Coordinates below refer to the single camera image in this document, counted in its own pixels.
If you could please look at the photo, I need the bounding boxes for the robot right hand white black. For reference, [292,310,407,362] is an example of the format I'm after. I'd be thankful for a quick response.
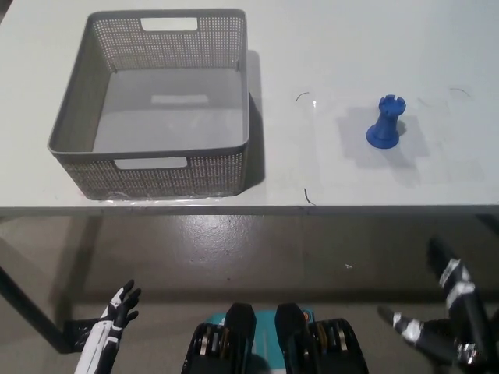
[377,237,499,374]

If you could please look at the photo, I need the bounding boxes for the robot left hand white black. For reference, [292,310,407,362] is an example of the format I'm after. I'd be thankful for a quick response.
[73,279,142,374]

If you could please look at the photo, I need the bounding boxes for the blue chess rook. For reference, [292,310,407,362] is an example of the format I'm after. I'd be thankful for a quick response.
[365,94,408,150]

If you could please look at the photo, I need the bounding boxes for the black table leg foot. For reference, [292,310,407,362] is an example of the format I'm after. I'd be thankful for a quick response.
[62,318,99,354]

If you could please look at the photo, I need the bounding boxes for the dark metal table leg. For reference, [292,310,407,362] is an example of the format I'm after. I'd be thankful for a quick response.
[0,263,69,354]

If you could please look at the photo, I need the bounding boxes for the grey perforated plastic basket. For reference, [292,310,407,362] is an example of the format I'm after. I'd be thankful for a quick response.
[47,8,251,201]

